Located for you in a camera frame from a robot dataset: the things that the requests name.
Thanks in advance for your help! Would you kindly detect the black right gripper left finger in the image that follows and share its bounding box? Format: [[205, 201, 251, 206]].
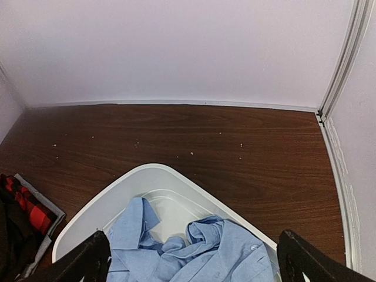
[[26, 231, 111, 282]]

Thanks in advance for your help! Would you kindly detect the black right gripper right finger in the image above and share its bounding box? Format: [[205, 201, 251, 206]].
[[277, 230, 373, 282]]

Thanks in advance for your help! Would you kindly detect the light blue long sleeve shirt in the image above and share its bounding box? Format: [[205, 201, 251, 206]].
[[107, 197, 277, 281]]

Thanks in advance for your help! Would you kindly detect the grey folded shirt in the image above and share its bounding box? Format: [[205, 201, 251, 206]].
[[15, 173, 66, 281]]

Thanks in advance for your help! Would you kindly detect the red black plaid shirt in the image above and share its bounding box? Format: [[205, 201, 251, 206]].
[[1, 174, 58, 236]]

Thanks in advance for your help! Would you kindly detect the white plastic tub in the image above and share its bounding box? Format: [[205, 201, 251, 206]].
[[52, 163, 281, 281]]

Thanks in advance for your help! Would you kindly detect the right aluminium corner post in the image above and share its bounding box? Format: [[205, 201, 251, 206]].
[[318, 0, 375, 123]]

